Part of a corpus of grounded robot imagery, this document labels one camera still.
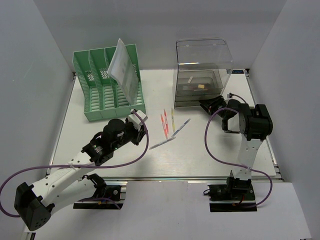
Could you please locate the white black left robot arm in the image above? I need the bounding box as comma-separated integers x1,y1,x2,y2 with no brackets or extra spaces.
14,113,148,231

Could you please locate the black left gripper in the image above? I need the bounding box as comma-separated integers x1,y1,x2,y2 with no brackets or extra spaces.
112,117,149,151

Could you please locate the dark red pen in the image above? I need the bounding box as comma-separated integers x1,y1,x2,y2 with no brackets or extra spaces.
182,85,208,91

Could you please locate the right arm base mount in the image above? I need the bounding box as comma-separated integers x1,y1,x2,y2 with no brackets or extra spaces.
203,174,257,213

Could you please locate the green file organizer rack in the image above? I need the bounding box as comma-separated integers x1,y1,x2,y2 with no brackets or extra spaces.
72,46,146,122

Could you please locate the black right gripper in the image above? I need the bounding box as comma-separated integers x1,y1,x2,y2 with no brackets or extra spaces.
200,94,229,119

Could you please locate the light blue pen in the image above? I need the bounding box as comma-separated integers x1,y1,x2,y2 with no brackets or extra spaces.
171,118,191,138

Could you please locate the orange pen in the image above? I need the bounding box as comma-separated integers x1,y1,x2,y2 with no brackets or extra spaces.
160,114,168,139

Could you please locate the clear acrylic drawer cabinet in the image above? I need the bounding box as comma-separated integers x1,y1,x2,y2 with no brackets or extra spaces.
174,37,234,109

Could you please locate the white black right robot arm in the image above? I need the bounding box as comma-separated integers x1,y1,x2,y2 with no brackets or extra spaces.
199,96,273,181

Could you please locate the grey clear pen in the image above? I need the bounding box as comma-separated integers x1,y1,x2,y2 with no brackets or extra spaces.
149,136,176,150

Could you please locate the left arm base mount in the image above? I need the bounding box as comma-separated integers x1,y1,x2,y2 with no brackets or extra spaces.
73,173,125,210

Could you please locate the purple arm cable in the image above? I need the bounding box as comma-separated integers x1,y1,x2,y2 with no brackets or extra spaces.
204,93,274,208
0,110,150,218

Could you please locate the red pink pen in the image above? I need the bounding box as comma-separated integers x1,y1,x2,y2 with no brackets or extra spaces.
163,109,169,134

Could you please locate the clear plastic document folder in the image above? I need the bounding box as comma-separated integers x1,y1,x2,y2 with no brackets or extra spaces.
107,38,139,105

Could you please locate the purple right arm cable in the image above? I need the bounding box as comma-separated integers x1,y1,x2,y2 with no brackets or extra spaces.
204,93,274,208

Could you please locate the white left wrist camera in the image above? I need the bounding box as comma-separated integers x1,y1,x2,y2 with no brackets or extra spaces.
127,109,148,132

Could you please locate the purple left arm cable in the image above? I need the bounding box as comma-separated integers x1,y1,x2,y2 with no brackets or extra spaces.
0,110,150,218

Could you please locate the yellow pen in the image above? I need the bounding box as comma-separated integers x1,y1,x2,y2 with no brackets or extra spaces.
171,108,176,133

